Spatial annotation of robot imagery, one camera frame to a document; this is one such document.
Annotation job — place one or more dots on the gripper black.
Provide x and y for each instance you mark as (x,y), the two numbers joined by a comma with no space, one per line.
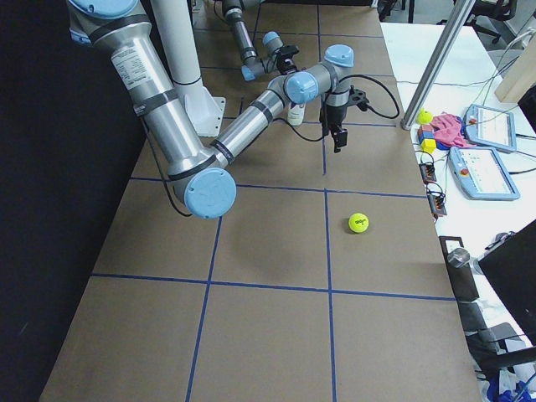
(287,64)
(335,115)

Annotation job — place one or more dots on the clear tennis ball can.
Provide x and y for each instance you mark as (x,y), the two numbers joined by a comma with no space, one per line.
(295,114)

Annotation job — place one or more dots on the tennis ball Wilson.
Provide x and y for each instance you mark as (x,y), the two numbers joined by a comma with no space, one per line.
(358,223)

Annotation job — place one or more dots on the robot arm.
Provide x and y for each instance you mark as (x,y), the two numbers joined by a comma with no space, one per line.
(154,53)
(253,66)

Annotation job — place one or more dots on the red blue block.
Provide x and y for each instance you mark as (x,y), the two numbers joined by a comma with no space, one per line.
(425,132)

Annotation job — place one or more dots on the yellow green toy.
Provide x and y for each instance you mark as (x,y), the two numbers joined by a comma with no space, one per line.
(424,117)

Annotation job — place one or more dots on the yellow cube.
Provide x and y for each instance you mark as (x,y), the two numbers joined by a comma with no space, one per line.
(428,145)

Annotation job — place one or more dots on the black electronics board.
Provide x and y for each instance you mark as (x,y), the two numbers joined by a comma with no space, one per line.
(428,172)

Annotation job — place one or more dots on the pink cloth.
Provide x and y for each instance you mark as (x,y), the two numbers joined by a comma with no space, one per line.
(447,132)

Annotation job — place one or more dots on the teach pendant near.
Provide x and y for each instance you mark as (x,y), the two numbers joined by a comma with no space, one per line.
(481,174)

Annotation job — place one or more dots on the teach pendant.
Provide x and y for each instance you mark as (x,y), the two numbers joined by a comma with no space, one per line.
(481,174)
(490,127)

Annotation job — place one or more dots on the teach pendant far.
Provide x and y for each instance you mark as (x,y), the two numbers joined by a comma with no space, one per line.
(490,127)

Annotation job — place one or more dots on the metal cup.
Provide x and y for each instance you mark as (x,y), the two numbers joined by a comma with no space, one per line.
(458,257)

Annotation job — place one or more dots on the black monitor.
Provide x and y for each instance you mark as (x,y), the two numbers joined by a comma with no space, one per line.
(510,270)

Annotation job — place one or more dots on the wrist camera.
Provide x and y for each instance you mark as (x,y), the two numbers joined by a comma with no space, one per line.
(358,98)

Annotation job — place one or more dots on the white pedestal column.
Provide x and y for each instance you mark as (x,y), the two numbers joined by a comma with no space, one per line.
(175,28)

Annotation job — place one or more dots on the aluminium frame post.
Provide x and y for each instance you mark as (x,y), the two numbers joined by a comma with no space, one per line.
(455,22)

